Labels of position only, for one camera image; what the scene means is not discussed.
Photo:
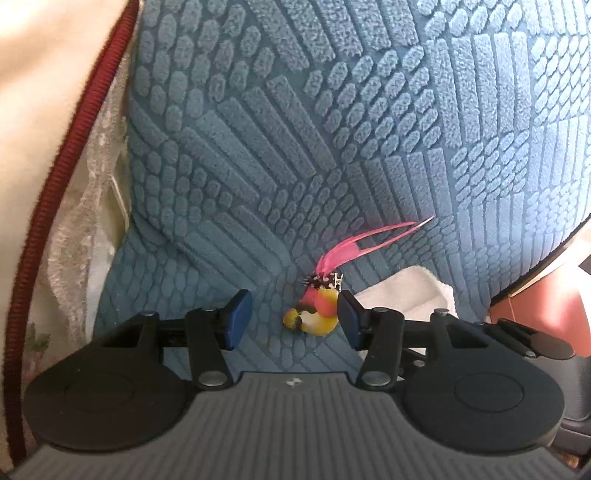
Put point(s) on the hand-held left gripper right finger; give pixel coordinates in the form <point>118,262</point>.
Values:
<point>350,318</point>

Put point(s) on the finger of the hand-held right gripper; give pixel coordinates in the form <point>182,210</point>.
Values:
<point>531,339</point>

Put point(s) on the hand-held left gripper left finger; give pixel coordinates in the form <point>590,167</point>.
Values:
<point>238,318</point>

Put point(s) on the yellow bird toy pink feathers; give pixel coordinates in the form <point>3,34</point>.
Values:
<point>318,323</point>

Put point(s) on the pink cardboard box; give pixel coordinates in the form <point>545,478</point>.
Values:
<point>554,304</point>

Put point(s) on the panda plush toy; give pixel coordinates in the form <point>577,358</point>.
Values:
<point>406,288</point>

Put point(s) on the blue textured sofa cover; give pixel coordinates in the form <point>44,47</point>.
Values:
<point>323,115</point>

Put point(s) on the beige floral pillow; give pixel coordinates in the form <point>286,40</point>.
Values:
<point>37,92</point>

